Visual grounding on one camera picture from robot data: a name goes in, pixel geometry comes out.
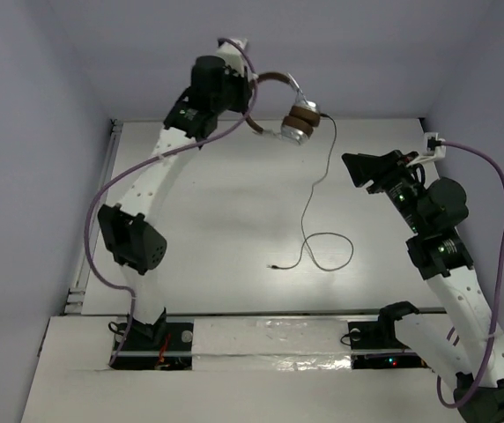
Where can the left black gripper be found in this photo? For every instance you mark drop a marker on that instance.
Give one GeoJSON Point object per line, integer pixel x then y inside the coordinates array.
{"type": "Point", "coordinates": [243, 92]}

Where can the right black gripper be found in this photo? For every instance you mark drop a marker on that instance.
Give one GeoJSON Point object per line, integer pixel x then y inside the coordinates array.
{"type": "Point", "coordinates": [383, 169]}

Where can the brown silver headphones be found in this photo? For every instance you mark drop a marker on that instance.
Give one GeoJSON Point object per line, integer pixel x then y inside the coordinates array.
{"type": "Point", "coordinates": [300, 122]}

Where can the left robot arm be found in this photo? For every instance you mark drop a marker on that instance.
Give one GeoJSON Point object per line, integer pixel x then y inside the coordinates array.
{"type": "Point", "coordinates": [218, 83]}

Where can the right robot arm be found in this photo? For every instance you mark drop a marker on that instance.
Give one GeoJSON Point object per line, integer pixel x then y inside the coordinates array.
{"type": "Point", "coordinates": [470, 362]}

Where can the white foil taped panel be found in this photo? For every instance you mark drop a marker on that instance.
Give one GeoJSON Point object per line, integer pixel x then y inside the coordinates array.
{"type": "Point", "coordinates": [272, 363]}

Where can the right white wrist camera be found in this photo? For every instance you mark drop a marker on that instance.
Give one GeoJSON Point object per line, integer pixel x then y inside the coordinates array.
{"type": "Point", "coordinates": [435, 150]}

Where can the left side aluminium rail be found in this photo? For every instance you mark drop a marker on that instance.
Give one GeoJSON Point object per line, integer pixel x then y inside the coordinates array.
{"type": "Point", "coordinates": [76, 293]}

